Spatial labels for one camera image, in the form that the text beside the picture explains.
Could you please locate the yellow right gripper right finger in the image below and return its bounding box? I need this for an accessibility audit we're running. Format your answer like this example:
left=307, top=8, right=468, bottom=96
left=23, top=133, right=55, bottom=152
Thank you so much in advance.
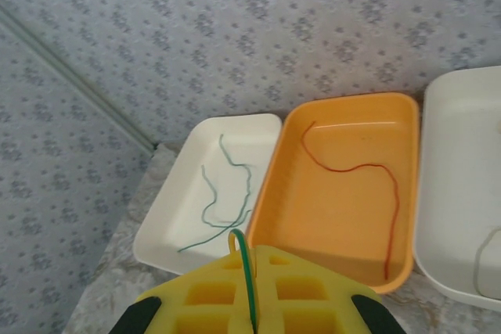
left=254, top=245, right=406, bottom=334

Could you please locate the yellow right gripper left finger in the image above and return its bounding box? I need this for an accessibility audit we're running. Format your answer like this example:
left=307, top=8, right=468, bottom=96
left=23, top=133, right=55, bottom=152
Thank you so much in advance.
left=111, top=246, right=258, bottom=334

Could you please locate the green cable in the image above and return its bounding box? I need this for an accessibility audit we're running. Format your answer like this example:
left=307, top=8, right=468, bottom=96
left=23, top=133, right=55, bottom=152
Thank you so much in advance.
left=228, top=228, right=259, bottom=334
left=177, top=133, right=254, bottom=253
left=200, top=164, right=253, bottom=229

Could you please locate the red cable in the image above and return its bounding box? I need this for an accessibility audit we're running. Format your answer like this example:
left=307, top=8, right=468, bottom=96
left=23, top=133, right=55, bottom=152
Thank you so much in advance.
left=300, top=120, right=401, bottom=281

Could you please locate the yellow cable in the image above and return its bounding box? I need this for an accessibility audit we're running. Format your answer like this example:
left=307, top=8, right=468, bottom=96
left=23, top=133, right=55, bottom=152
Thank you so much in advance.
left=472, top=224, right=501, bottom=295

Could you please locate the small white plastic tray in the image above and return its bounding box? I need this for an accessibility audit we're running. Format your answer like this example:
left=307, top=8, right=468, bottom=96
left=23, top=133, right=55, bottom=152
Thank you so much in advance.
left=132, top=113, right=283, bottom=276

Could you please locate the orange plastic tray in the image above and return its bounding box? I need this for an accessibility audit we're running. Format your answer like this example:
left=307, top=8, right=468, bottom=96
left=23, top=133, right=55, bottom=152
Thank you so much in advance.
left=247, top=92, right=422, bottom=296

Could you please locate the large white plastic tray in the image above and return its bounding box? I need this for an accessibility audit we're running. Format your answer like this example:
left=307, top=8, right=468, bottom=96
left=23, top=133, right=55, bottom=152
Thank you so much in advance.
left=413, top=66, right=501, bottom=314

